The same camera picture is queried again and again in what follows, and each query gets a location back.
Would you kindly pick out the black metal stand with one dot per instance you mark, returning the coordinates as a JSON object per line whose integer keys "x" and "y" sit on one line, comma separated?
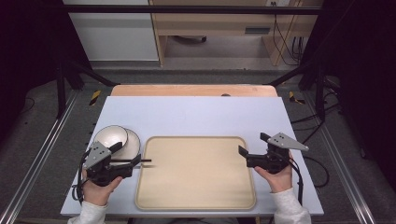
{"x": 60, "y": 90}
{"x": 320, "y": 93}

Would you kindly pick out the black curtain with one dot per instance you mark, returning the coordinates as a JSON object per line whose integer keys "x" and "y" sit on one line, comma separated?
{"x": 28, "y": 46}
{"x": 364, "y": 62}

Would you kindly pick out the beige rectangular tray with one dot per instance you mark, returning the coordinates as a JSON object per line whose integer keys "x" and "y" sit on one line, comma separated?
{"x": 196, "y": 177}

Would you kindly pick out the white cabinet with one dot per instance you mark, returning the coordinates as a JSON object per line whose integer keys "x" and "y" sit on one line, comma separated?
{"x": 115, "y": 34}

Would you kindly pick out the aluminium floor rail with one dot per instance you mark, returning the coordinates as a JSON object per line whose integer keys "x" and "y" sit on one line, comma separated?
{"x": 341, "y": 161}
{"x": 37, "y": 158}

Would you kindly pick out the black horizontal frame bar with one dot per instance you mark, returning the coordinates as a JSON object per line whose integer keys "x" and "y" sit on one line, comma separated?
{"x": 186, "y": 9}

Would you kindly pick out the white round plate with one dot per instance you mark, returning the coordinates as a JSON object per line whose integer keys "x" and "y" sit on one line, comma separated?
{"x": 132, "y": 146}

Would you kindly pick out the yellow black tape strip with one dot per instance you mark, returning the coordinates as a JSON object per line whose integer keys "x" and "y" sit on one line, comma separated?
{"x": 292, "y": 97}
{"x": 95, "y": 97}

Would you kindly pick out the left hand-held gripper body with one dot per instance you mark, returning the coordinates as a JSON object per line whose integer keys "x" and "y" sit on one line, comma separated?
{"x": 99, "y": 169}

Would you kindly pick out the person's right hand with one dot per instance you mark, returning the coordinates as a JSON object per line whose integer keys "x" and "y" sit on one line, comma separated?
{"x": 280, "y": 180}

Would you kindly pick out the dark curved object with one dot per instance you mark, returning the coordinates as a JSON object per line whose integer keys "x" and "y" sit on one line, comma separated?
{"x": 190, "y": 39}

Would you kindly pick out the white bowl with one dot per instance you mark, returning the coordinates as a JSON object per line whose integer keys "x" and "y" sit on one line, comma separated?
{"x": 110, "y": 136}

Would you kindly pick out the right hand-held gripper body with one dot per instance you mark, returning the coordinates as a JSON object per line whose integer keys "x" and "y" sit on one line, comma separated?
{"x": 269, "y": 161}

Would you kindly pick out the light wooden desk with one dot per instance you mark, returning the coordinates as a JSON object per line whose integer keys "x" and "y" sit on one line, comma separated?
{"x": 218, "y": 26}

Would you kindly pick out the person's left hand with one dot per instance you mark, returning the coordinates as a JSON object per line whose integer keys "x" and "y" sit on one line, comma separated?
{"x": 97, "y": 191}

